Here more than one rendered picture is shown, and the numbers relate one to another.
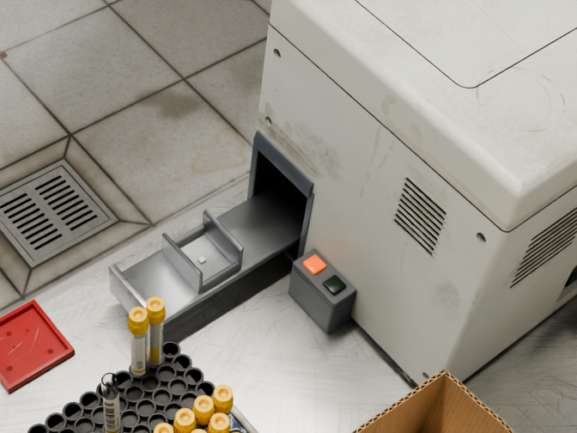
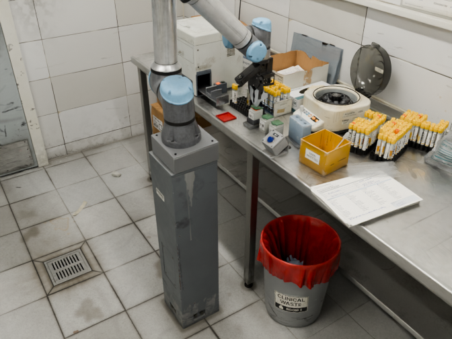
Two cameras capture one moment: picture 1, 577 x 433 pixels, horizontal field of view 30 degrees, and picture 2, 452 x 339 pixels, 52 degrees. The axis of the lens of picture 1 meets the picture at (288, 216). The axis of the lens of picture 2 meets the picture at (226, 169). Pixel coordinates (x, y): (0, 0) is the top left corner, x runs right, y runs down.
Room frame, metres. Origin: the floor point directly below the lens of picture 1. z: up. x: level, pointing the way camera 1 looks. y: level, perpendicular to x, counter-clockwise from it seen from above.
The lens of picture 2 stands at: (0.03, 2.02, 1.82)
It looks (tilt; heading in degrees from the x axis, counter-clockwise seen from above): 33 degrees down; 284
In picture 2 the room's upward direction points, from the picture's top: straight up
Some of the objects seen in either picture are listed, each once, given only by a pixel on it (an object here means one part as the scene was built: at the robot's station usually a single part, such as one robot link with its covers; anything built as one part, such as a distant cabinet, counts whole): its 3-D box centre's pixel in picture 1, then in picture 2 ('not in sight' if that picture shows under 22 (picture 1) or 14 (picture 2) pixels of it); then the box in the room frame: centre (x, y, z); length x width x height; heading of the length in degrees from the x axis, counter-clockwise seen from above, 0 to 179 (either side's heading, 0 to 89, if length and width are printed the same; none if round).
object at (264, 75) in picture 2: not in sight; (261, 71); (0.34, 0.23, 1.11); 0.09 x 0.08 x 0.12; 48
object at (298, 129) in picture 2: not in sight; (299, 131); (0.15, 0.35, 0.92); 0.10 x 0.07 x 0.10; 129
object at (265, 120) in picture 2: not in sight; (266, 123); (0.29, 0.29, 0.91); 0.05 x 0.04 x 0.07; 47
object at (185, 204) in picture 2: not in sight; (187, 239); (0.58, 0.57, 0.44); 0.20 x 0.20 x 0.87; 47
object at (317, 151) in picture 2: not in sight; (324, 151); (0.04, 0.49, 0.93); 0.13 x 0.13 x 0.10; 52
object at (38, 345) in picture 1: (21, 344); (226, 117); (0.49, 0.22, 0.88); 0.07 x 0.07 x 0.01; 47
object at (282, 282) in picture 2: not in sight; (296, 272); (0.09, 0.43, 0.22); 0.38 x 0.37 x 0.44; 137
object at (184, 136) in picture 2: not in sight; (180, 126); (0.58, 0.57, 1.00); 0.15 x 0.15 x 0.10
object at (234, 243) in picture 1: (221, 246); (211, 91); (0.60, 0.06, 0.92); 0.21 x 0.07 x 0.05; 137
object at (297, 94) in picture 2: not in sight; (311, 95); (0.14, -0.02, 0.92); 0.24 x 0.12 x 0.10; 47
